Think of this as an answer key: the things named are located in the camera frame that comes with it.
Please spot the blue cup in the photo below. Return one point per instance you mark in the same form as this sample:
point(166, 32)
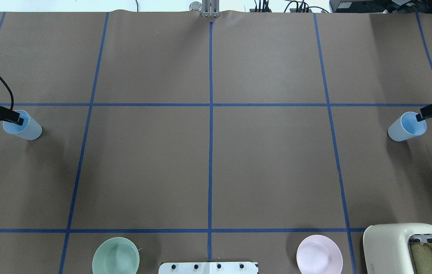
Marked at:
point(406, 127)
point(29, 130)

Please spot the black laptop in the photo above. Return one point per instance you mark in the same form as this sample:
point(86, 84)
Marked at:
point(381, 6)

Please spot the cream toaster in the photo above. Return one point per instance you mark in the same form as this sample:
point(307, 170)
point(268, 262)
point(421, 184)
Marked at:
point(386, 247)

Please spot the toast slice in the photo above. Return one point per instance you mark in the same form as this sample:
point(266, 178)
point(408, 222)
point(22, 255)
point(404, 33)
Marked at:
point(422, 257)

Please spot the green bowl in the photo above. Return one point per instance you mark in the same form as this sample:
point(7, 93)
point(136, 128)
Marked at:
point(117, 255)

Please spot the pink bowl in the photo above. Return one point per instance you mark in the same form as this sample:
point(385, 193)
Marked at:
point(318, 254)

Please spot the aluminium frame post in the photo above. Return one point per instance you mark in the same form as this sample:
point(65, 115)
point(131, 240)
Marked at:
point(210, 8)

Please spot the white pedestal column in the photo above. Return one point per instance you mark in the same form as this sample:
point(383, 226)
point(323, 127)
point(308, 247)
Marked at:
point(244, 267)

